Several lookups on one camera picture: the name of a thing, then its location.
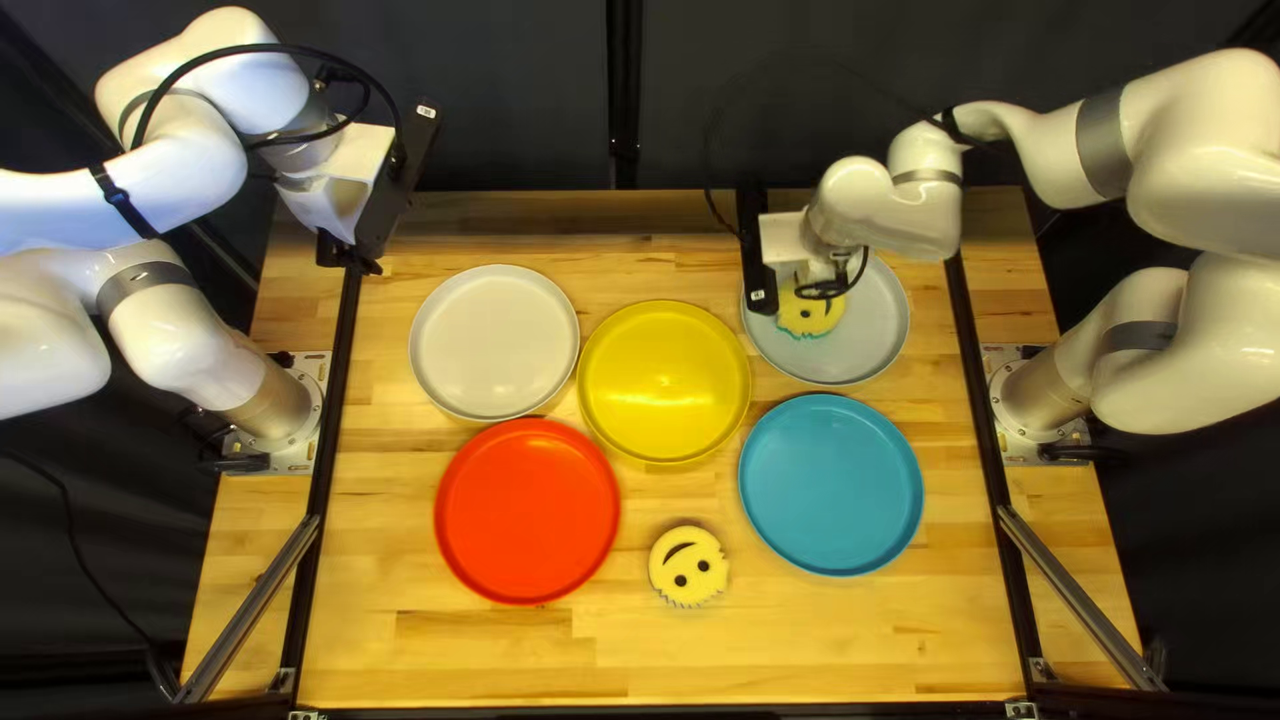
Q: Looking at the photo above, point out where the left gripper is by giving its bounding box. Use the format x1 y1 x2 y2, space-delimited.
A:
272 122 398 277

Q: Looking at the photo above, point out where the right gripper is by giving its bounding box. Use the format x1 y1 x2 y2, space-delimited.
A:
758 208 853 293

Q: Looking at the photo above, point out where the yellow smiling face sponge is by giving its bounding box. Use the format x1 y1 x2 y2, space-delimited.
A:
648 525 729 609
775 280 847 342

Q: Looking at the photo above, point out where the pale grey round plate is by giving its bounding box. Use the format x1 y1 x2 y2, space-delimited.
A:
408 264 581 423

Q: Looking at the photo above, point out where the yellow round plate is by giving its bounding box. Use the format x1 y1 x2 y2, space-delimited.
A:
577 300 753 466

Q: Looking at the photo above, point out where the teal round plate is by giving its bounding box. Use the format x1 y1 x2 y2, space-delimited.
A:
738 393 925 578

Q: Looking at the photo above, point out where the orange round plate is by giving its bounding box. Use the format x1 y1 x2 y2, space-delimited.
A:
434 418 622 607

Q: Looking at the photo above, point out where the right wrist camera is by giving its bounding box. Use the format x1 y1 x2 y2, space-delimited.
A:
736 183 781 318

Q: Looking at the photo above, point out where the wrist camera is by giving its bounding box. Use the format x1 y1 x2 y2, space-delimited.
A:
736 183 781 318
352 98 443 261

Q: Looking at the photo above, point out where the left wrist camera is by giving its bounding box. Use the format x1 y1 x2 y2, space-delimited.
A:
352 98 443 261

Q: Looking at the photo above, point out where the black frame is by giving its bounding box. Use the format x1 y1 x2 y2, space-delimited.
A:
170 0 1171 720

